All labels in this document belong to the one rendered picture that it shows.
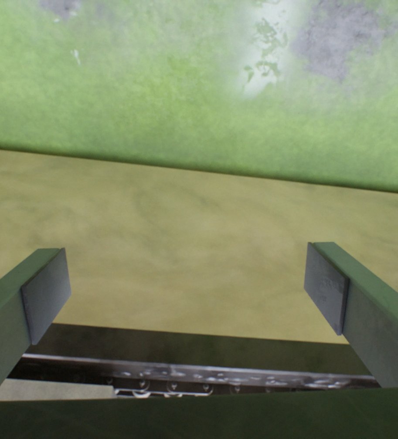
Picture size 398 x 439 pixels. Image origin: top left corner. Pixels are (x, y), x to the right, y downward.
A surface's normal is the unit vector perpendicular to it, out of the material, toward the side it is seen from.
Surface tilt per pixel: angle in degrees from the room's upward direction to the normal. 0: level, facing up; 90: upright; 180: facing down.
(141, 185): 90
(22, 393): 80
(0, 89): 0
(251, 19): 0
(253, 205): 90
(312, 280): 88
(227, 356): 90
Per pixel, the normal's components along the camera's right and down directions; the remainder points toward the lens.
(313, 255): -1.00, 0.02
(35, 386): 0.12, -0.63
